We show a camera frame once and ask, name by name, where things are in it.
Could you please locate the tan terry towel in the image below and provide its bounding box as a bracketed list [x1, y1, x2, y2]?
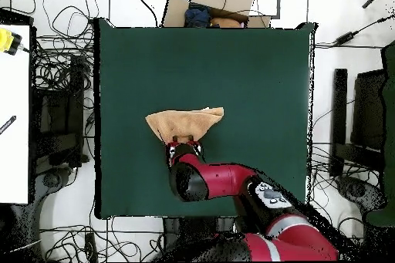
[144, 106, 225, 147]

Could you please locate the black flat panel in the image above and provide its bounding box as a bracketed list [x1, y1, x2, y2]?
[350, 69, 387, 171]

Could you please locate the black flat device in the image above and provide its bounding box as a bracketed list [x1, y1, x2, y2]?
[0, 8, 35, 26]

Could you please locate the dark green table cloth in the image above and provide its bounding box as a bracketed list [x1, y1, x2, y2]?
[93, 17, 317, 220]

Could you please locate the black equipment rack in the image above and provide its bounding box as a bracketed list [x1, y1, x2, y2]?
[30, 54, 89, 170]

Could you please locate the orange garment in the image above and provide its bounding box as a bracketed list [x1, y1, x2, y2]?
[209, 16, 243, 29]

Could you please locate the dark blue garment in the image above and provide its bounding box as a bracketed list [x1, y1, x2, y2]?
[184, 3, 212, 29]

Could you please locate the dark stand foot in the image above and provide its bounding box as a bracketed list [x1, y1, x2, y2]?
[35, 165, 78, 211]
[335, 174, 388, 213]

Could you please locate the black power strip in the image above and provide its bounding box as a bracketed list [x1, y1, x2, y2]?
[84, 232, 99, 262]

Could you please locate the black upright bar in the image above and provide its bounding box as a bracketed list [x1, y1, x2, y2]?
[329, 68, 349, 178]

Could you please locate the white desk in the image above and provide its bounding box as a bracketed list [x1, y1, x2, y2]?
[0, 23, 32, 205]

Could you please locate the black marker pen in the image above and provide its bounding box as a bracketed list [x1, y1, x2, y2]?
[0, 115, 17, 136]

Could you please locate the yellow and black tool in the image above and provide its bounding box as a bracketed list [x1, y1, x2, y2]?
[0, 26, 30, 56]

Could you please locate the dark green hanging cloth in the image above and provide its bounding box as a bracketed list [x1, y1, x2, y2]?
[365, 40, 395, 227]

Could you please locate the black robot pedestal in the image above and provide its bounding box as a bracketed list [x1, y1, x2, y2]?
[162, 217, 238, 245]

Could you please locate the black cable tangle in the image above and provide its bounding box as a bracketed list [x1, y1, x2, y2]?
[30, 0, 100, 91]
[308, 143, 366, 239]
[39, 224, 164, 263]

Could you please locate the black power adapter with cable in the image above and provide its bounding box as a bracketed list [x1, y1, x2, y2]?
[333, 12, 395, 46]

